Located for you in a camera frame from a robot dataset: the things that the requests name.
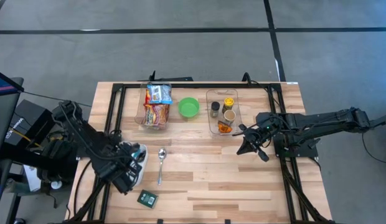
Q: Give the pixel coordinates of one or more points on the white table sticker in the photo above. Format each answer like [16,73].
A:
[292,83]

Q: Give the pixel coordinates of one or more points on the orange red noodle packet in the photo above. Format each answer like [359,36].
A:
[146,96]

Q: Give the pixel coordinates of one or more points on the tan-lid spice jar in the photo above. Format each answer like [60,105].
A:
[229,116]

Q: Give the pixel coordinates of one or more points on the green plastic bowl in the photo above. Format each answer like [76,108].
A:
[188,108]

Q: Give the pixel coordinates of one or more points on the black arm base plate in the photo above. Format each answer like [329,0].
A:
[305,152]
[84,152]

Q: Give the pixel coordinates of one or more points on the silver metal spoon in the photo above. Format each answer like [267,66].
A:
[162,153]

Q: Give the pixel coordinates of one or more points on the white paper box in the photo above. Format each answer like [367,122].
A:
[32,179]

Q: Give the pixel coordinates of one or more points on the black camera bracket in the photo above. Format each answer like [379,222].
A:
[168,79]

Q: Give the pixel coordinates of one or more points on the dark green tea packet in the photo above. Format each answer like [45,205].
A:
[147,199]

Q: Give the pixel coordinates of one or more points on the blue ramen packet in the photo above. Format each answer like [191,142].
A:
[160,94]

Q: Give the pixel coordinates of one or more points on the black computer monitor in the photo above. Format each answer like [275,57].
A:
[3,118]

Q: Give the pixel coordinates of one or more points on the brown snack packet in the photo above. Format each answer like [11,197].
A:
[224,127]

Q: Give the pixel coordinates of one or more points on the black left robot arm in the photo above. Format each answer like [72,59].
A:
[84,133]

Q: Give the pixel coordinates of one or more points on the white rectangular dish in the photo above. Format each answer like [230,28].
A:
[145,161]

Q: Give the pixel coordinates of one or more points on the black case white lettering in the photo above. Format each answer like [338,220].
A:
[25,121]

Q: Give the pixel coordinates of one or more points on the grey metal stand foot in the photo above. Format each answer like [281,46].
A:
[383,121]

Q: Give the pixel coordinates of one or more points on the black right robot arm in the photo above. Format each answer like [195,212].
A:
[320,123]

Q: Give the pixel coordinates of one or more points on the clear plastic bin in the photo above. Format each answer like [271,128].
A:
[211,124]
[140,109]

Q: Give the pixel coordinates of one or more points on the red yellow ramen packet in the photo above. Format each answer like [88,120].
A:
[157,115]

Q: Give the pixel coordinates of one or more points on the black-lid spice jar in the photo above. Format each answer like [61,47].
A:
[215,109]

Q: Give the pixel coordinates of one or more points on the yellow-lid spice jar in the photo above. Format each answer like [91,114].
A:
[228,103]

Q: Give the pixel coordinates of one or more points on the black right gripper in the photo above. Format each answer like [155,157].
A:
[267,133]

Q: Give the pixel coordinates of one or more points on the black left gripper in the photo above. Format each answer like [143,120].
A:
[118,171]

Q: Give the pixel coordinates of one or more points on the white round cap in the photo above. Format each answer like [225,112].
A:
[56,184]

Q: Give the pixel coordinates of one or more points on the black metal table frame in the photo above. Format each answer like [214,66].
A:
[186,85]

